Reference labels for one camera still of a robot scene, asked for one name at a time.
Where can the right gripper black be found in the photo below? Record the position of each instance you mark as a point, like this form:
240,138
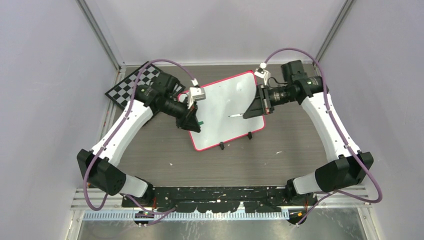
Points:
260,105

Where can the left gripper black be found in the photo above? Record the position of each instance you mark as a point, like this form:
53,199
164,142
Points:
189,120

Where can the green whiteboard marker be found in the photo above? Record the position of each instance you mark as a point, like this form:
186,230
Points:
236,115

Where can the whiteboard with red frame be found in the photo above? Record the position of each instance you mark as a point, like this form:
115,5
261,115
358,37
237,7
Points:
226,97

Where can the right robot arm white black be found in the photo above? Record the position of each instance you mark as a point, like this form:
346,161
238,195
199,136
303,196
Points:
346,163

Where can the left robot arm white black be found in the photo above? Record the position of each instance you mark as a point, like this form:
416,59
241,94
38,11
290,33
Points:
99,165

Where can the left black whiteboard foot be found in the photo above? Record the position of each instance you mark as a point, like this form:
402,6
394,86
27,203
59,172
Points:
221,145

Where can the black and white chessboard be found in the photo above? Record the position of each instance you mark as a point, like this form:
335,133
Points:
132,86

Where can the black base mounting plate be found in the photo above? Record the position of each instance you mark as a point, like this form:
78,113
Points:
220,199

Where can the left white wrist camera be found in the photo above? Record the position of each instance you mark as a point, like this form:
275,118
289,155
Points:
195,94

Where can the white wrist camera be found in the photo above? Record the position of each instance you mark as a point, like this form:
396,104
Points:
195,94
261,73

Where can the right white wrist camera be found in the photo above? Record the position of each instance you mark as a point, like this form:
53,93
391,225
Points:
261,73

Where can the slotted grey cable duct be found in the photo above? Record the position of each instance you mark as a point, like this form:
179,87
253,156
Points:
133,215

